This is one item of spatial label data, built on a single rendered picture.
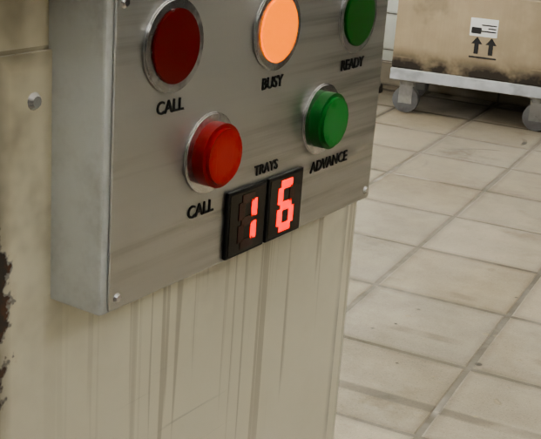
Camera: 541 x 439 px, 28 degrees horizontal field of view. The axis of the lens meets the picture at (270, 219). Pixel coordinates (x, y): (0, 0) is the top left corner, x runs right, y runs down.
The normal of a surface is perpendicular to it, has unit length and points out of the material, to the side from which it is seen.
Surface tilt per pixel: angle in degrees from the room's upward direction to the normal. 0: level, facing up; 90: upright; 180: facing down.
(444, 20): 89
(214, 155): 90
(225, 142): 90
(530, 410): 0
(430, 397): 0
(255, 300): 90
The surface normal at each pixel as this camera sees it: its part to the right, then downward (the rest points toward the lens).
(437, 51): -0.39, 0.31
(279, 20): 0.84, 0.23
